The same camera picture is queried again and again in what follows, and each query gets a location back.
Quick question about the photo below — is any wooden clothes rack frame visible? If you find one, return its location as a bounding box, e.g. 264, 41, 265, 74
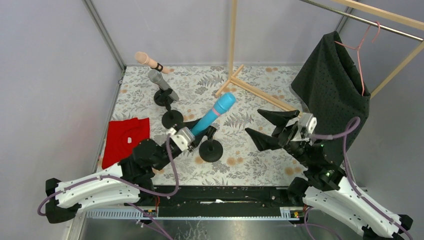
215, 0, 424, 117

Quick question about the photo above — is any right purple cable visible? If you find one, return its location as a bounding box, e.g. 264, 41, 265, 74
303, 116, 415, 240

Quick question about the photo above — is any grey microphone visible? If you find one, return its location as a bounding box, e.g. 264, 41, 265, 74
148, 69, 180, 102

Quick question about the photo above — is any purple cable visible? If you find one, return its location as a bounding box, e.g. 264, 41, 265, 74
37, 134, 180, 240
303, 116, 415, 240

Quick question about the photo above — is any floral table mat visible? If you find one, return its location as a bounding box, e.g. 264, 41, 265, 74
111, 66, 305, 187

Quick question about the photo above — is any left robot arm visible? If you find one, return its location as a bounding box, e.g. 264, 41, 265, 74
37, 126, 207, 224

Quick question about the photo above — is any red folded shirt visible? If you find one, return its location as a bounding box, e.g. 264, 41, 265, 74
101, 117, 150, 169

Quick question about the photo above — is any beige microphone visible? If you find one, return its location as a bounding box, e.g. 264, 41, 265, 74
134, 51, 171, 74

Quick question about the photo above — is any black mic stand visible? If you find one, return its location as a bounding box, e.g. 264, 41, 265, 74
154, 88, 176, 106
153, 93, 184, 129
199, 126, 224, 163

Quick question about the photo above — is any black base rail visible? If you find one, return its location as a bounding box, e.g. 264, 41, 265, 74
135, 186, 304, 218

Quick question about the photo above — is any dark dotted hanging cloth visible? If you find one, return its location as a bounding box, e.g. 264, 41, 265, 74
291, 31, 370, 148

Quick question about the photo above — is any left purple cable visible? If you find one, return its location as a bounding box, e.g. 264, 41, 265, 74
37, 134, 180, 240

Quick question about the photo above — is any blue microphone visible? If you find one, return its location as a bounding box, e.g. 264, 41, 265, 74
190, 92, 236, 136

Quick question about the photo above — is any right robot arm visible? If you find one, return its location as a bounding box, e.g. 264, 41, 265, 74
246, 109, 413, 240

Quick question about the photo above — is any pink wire hanger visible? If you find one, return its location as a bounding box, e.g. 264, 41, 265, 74
334, 21, 381, 96

